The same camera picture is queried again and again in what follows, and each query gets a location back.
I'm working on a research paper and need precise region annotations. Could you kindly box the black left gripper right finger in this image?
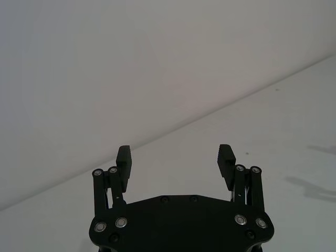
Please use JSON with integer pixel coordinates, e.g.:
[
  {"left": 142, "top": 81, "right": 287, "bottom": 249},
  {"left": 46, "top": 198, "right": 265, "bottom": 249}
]
[{"left": 217, "top": 144, "right": 266, "bottom": 212}]

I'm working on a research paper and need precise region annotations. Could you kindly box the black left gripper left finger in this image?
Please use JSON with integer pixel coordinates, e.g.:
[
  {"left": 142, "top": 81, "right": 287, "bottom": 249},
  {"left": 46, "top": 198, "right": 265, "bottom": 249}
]
[{"left": 92, "top": 145, "right": 133, "bottom": 215}]

